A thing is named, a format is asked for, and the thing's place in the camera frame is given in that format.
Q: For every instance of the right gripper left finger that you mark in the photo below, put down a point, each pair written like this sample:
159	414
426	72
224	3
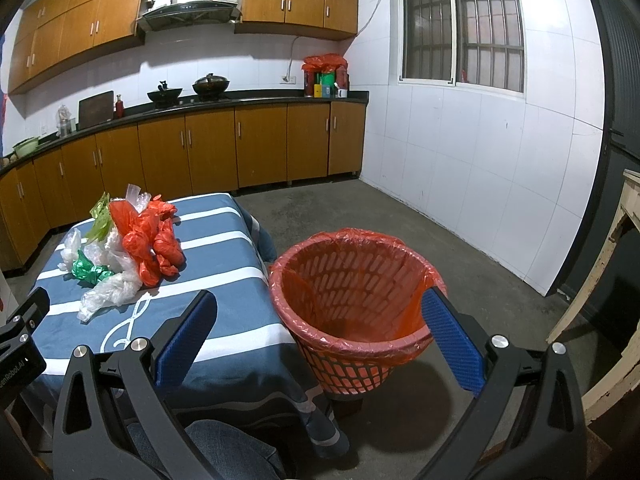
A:
91	440

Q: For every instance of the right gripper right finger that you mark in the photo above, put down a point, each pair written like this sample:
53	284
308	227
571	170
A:
526	419

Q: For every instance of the dark green foil wrapper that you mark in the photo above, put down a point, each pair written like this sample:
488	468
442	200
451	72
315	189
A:
86	271

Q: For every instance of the white translucent plastic bag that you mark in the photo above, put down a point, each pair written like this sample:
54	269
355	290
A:
117	290

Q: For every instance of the lime green plastic bag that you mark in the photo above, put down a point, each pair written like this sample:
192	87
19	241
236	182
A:
102	220

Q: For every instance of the large red plastic bag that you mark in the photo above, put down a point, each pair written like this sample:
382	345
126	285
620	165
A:
149	238

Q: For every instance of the clear bubble wrap sheet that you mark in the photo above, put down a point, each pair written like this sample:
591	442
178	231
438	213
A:
138	199

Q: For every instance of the red plastic trash basket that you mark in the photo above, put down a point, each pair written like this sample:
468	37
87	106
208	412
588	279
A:
352	309

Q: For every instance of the lower wooden kitchen cabinets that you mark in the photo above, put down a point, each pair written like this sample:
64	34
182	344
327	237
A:
228	147

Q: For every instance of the wooden kitchen cabinets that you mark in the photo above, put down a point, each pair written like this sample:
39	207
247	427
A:
228	147
56	35

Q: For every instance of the upper wooden kitchen cabinets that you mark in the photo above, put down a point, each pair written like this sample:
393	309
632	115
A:
56	35

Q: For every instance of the blue striped tablecloth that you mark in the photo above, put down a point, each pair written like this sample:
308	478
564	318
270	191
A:
229	353

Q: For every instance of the green cooking pot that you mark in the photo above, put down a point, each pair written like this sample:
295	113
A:
26	147

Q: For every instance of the glass jar on counter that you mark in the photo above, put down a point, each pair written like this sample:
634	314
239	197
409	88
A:
64	122

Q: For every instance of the dark wooden cutting board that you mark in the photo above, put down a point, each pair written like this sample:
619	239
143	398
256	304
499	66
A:
96	109

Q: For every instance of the red bottle on counter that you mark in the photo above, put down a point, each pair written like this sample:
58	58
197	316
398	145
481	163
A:
119	107

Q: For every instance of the black wok pan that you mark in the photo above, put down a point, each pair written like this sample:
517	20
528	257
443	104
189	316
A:
164	96

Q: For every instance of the black wok with lid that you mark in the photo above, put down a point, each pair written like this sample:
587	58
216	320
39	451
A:
210	87

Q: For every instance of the black countertop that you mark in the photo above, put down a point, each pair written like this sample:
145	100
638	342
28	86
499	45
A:
186	105

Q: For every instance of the steel range hood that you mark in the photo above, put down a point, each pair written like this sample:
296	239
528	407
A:
190	5

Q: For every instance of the green box on counter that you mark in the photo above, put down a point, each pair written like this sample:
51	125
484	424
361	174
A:
327	82

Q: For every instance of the barred window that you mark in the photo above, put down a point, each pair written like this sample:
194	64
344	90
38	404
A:
463	42

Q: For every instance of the red bag on counter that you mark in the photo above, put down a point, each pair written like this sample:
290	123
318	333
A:
324	63

